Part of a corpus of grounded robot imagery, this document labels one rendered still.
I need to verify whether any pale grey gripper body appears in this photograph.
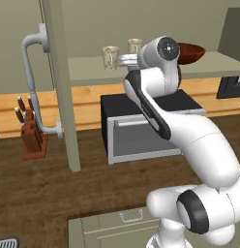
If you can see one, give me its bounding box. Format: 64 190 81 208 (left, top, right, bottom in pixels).
116 53 141 68

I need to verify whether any grey drawer handle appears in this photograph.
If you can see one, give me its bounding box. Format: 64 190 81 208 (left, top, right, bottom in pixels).
118 208 145 225

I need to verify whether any grey ribbed object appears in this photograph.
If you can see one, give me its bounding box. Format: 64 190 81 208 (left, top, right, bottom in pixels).
0 237 20 248

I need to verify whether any dark olive cabinet door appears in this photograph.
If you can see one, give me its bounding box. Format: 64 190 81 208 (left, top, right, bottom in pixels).
218 7 240 64

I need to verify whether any patterned beige glass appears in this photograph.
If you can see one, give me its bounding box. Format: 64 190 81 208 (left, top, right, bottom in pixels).
127 38 143 55
101 46 121 72

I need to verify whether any black appliance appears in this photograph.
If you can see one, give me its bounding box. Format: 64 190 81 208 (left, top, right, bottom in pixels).
216 75 240 100

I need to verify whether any olive cabinet shelf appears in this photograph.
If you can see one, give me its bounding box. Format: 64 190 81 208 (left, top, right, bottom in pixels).
67 50 240 87

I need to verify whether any brown wooden knife block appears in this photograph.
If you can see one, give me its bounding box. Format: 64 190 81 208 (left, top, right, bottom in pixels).
20 109 49 161

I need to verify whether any olive drawer front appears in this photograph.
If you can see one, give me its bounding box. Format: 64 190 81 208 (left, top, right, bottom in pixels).
79 207 163 235

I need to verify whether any red-brown bowl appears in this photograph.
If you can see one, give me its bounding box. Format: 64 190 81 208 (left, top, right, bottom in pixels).
177 42 206 66

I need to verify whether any grey curved door handle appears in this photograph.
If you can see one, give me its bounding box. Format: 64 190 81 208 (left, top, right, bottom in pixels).
21 23 65 140

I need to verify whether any grey toaster oven handle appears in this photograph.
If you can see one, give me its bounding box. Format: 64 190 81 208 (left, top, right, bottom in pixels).
114 119 149 128

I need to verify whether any black toaster oven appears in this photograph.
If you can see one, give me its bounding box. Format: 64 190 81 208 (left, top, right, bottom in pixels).
100 89 207 166

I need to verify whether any brown-handled knife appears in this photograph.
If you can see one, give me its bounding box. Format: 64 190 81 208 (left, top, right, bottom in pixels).
14 107 25 124
26 95 35 111
16 95 27 111

